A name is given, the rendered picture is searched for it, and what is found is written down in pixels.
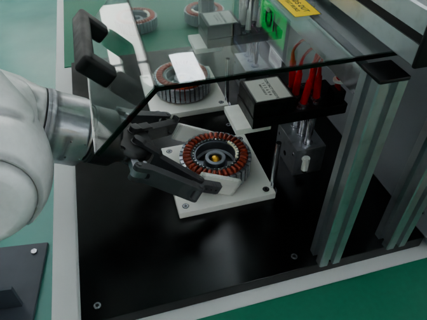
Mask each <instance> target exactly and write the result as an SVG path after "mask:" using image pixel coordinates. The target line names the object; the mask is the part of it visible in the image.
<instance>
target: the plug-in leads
mask: <svg viewBox="0 0 427 320"><path fill-rule="evenodd" d="M317 69H318V71H317ZM316 72H317V74H316ZM301 81H302V70H298V71H297V72H296V70H295V71H291V72H289V83H288V87H289V88H290V90H291V91H292V93H293V94H294V95H295V96H296V98H299V97H300V95H301V94H300V93H299V92H300V88H301ZM333 82H334V83H335V84H334V85H330V86H329V88H328V91H327V96H328V97H329V98H330V100H331V101H332V102H333V103H336V102H343V101H344V98H345V95H346V90H345V89H344V88H343V87H342V86H341V84H343V83H342V82H341V81H340V80H339V79H338V78H337V76H334V77H333ZM321 87H322V67H319V68H318V67H316V68H312V69H310V72H309V77H308V80H307V81H306V84H305V87H304V91H303V93H302V97H301V100H300V101H299V103H298V104H299V105H300V106H301V107H305V108H306V107H307V106H308V105H309V103H308V100H309V96H310V93H311V92H312V91H313V95H312V96H311V99H312V101H314V100H317V101H320V100H321V96H320V93H321Z"/></svg>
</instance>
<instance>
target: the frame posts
mask: <svg viewBox="0 0 427 320"><path fill-rule="evenodd" d="M410 78H411V76H410V75H409V74H408V73H406V71H404V70H403V69H402V68H401V67H399V66H398V65H397V64H396V63H395V62H393V61H392V60H384V61H380V62H371V63H363V64H361V71H360V75H359V78H358V82H357V85H356V89H355V93H354V96H353V100H352V103H351V107H350V110H349V114H348V118H347V121H346V125H345V127H344V131H343V134H342V138H341V142H340V146H339V150H338V152H337V156H336V159H335V163H334V167H333V170H332V174H331V177H330V182H329V186H328V188H327V192H326V195H325V199H324V202H323V206H322V210H321V213H320V217H319V220H318V224H317V227H316V231H315V235H314V238H313V242H312V245H311V249H310V251H311V252H312V254H313V256H314V255H318V256H317V258H316V262H317V264H318V266H319V267H324V266H327V265H328V262H329V260H330V261H331V262H332V264H335V263H339V262H340V259H341V257H342V253H343V251H344V249H345V246H346V243H347V241H348V238H349V235H350V233H351V230H352V228H353V225H354V222H355V220H356V217H357V214H358V212H359V209H360V207H361V204H362V201H363V199H364V196H365V193H366V191H367V188H368V186H369V183H370V180H371V178H372V175H373V172H374V170H375V167H376V164H377V162H378V159H379V156H380V154H381V151H382V149H383V146H384V143H385V141H386V138H387V136H388V133H389V130H390V128H391V125H392V122H393V120H394V117H395V114H396V112H397V109H398V106H399V104H400V101H401V99H402V96H403V93H404V91H405V88H406V85H407V83H408V81H409V79H410ZM426 205H427V118H426V121H425V123H424V125H423V128H422V130H421V132H420V134H419V136H418V138H417V141H416V143H415V145H414V148H413V150H412V152H411V154H410V156H409V159H408V161H407V163H406V165H405V168H404V169H403V172H402V174H401V176H400V179H399V181H398V183H397V185H396V187H395V190H394V192H393V194H392V197H391V199H390V201H389V203H388V205H387V207H386V210H385V212H384V215H383V217H382V219H381V221H380V223H379V225H378V228H377V230H376V233H375V235H376V236H377V238H378V239H382V238H383V239H384V241H383V243H382V245H383V246H384V248H385V249H386V250H390V249H393V248H394V247H395V245H397V246H398V247H401V246H405V244H406V242H407V240H408V238H409V237H410V235H411V233H412V231H413V230H414V227H415V226H416V224H417V222H418V220H419V218H420V217H421V215H422V213H423V211H424V209H425V207H426Z"/></svg>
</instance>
